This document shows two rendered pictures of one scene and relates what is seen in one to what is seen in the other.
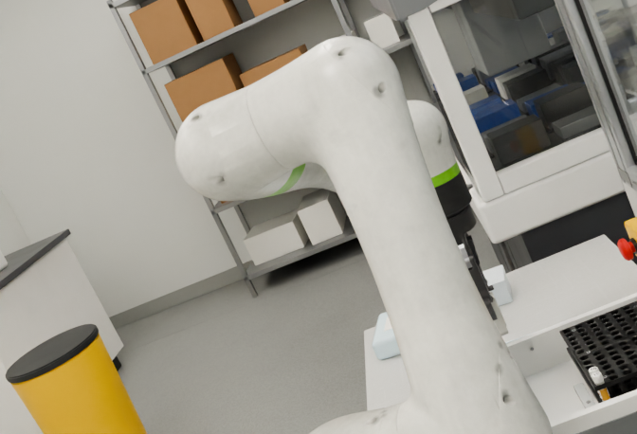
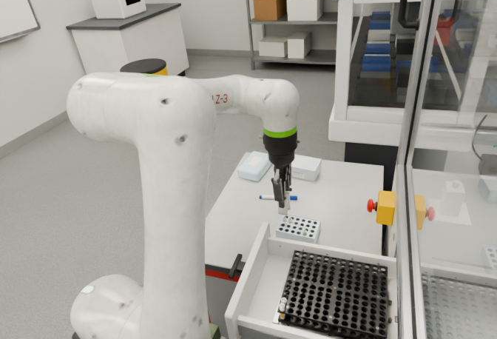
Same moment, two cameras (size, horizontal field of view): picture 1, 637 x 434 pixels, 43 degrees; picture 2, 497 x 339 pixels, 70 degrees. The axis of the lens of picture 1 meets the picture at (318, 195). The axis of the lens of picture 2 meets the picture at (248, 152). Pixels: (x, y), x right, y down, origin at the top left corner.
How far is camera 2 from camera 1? 57 cm
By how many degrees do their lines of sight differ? 24
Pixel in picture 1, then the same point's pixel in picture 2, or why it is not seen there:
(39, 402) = not seen: hidden behind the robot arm
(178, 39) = not seen: outside the picture
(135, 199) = not seen: outside the picture
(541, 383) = (274, 265)
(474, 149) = (341, 91)
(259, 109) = (109, 106)
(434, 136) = (284, 112)
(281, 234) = (276, 46)
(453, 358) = (157, 320)
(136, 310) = (203, 50)
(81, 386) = not seen: hidden behind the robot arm
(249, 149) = (99, 126)
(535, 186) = (363, 123)
